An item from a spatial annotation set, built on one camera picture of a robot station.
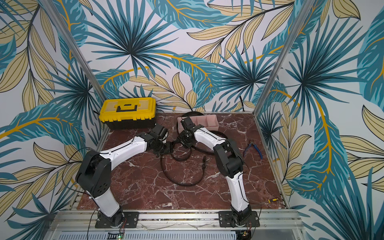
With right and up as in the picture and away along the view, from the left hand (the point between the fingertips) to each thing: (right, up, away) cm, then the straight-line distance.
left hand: (170, 152), depth 89 cm
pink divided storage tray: (+27, +19, +25) cm, 41 cm away
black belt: (+13, -17, -3) cm, 22 cm away
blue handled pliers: (+53, +4, +12) cm, 55 cm away
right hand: (+4, +6, +8) cm, 11 cm away
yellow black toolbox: (-29, +24, +9) cm, 39 cm away
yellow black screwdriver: (+57, -24, -9) cm, 63 cm away
